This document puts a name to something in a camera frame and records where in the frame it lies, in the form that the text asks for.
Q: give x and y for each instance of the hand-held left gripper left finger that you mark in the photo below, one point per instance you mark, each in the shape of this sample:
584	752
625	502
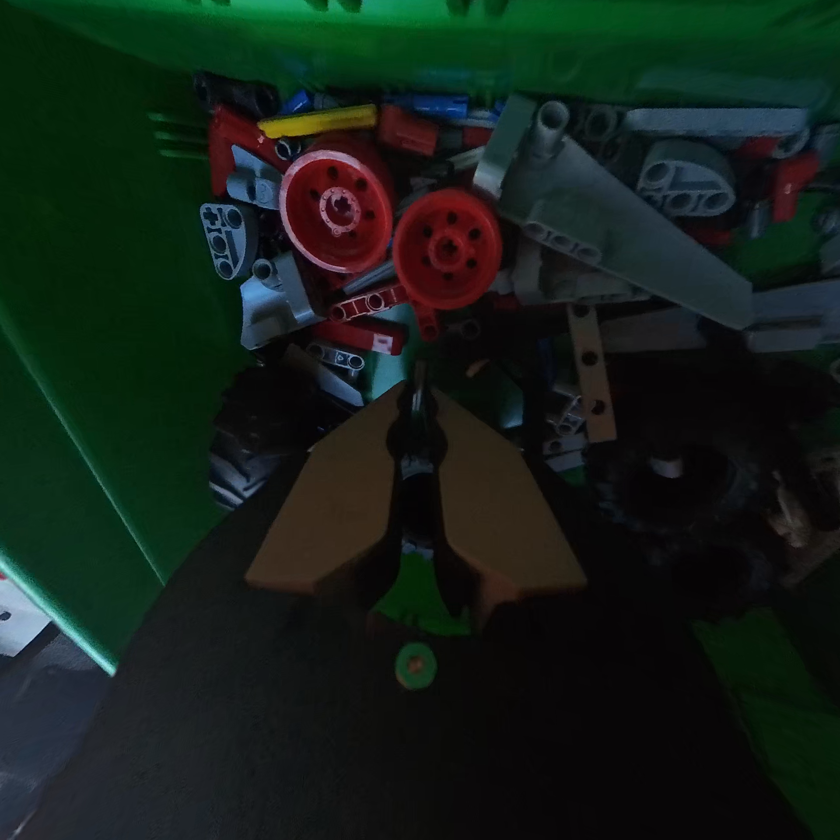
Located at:
328	512

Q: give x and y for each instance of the red lego wheel hub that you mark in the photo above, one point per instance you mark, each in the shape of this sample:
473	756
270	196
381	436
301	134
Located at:
472	262
315	223

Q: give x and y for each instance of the green plastic bin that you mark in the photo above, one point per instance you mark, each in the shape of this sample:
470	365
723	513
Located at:
98	328

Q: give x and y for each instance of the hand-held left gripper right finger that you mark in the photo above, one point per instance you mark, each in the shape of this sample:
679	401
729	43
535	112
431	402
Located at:
505	518

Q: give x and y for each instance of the large grey lego panel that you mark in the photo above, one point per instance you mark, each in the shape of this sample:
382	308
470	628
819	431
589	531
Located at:
623	229

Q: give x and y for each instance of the pile of lego pieces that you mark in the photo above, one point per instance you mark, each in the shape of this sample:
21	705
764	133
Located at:
590	164

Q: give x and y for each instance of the yellow lego beam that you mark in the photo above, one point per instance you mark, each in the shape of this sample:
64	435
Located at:
315	121

